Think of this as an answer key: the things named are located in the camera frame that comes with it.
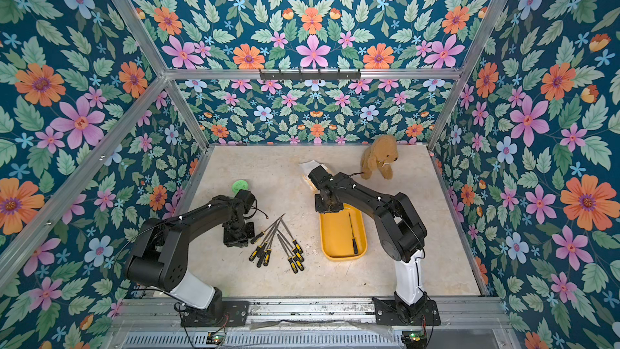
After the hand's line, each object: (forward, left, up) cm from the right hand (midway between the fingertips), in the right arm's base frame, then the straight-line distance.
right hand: (325, 207), depth 93 cm
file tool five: (-17, +20, -4) cm, 27 cm away
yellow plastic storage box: (-10, -5, -3) cm, 12 cm away
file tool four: (-17, +21, -4) cm, 27 cm away
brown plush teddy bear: (+18, -22, +11) cm, 30 cm away
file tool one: (-12, -11, -4) cm, 17 cm away
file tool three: (-17, +25, -4) cm, 30 cm away
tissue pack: (+20, +9, 0) cm, 22 cm away
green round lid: (+9, +36, +1) cm, 38 cm away
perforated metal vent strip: (-42, +15, -5) cm, 45 cm away
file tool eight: (-18, +10, -4) cm, 21 cm away
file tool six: (-13, +10, -4) cm, 17 cm away
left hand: (-13, +27, -5) cm, 31 cm away
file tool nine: (-21, +10, -4) cm, 24 cm away
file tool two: (-14, +26, -2) cm, 30 cm away
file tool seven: (-16, +10, -4) cm, 20 cm away
